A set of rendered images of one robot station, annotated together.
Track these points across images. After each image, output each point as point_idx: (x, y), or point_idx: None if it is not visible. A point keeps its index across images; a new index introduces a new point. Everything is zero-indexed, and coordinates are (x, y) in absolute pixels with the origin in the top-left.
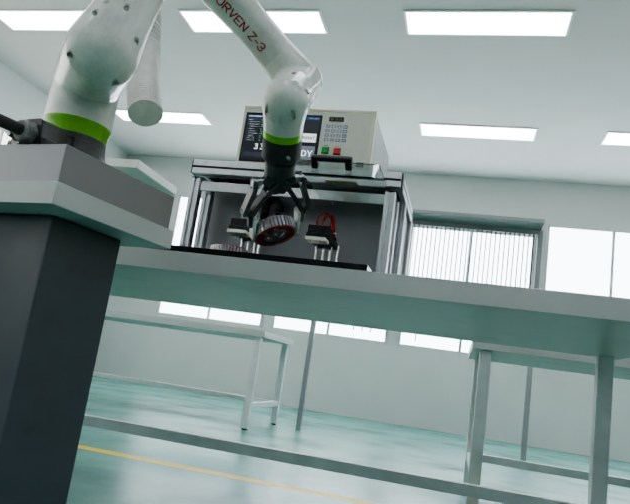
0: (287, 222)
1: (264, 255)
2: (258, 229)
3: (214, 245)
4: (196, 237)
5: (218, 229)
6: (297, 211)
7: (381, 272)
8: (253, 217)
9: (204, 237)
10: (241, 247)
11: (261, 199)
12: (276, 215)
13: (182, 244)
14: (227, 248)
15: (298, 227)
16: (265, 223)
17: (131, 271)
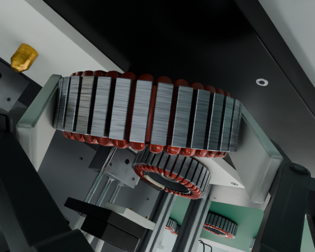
0: (119, 91)
1: (244, 10)
2: (240, 121)
3: (205, 191)
4: (158, 240)
5: (117, 247)
6: (31, 145)
7: None
8: (286, 164)
9: (147, 237)
10: (156, 170)
11: (299, 246)
12: (160, 150)
13: (198, 228)
14: (191, 173)
15: (47, 88)
16: (224, 125)
17: None
